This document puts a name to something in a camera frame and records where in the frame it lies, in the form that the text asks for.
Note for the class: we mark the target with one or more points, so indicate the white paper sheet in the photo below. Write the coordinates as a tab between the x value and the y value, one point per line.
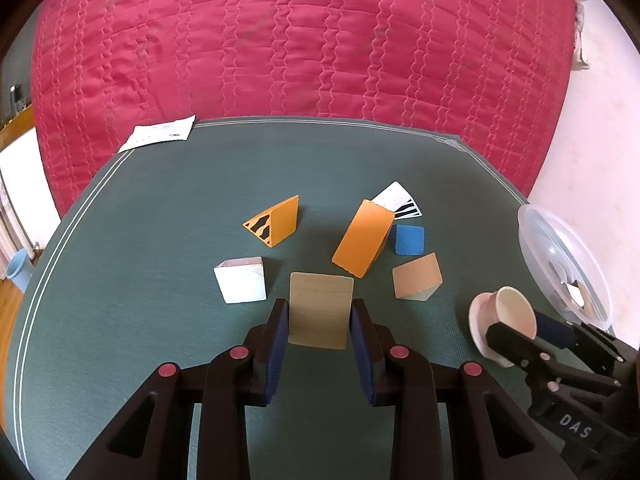
157	132

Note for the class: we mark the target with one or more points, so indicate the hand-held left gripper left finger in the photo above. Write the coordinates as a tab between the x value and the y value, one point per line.
277	355

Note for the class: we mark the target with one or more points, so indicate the wooden shelf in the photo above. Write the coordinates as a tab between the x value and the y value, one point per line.
15	122

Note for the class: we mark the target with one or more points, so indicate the white card with black stripes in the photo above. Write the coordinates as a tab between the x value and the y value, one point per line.
400	200

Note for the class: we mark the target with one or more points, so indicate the pink cup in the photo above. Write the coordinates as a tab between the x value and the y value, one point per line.
505	315

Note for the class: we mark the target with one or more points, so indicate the large orange block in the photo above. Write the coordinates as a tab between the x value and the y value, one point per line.
364	242

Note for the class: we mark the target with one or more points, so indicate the white block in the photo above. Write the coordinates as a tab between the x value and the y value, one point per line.
241	282

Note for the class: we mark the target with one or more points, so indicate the beige wooden block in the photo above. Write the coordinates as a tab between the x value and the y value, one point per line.
320	310

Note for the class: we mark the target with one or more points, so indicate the light blue bin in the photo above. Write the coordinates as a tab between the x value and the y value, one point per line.
19	270

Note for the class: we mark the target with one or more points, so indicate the red quilted blanket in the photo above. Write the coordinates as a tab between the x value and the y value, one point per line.
310	35

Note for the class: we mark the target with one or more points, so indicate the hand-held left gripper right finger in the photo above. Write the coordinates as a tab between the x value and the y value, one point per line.
361	355

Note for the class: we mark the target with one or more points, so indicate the tan pink block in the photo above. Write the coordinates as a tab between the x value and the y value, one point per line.
417	277

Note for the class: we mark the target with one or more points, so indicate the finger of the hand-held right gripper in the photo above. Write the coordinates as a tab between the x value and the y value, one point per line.
510	345
552	332

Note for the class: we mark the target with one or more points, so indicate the clear plastic container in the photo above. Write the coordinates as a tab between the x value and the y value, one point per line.
555	245

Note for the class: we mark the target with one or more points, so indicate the orange striped triangular block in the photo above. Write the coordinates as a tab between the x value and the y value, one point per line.
281	220

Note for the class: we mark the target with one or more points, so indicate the blue block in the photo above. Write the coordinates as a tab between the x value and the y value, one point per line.
409	239

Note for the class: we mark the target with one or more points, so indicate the dark small device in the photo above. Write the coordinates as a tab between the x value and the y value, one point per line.
16	97

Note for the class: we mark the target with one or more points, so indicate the pale crumpled bag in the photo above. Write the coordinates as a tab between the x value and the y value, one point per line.
582	25

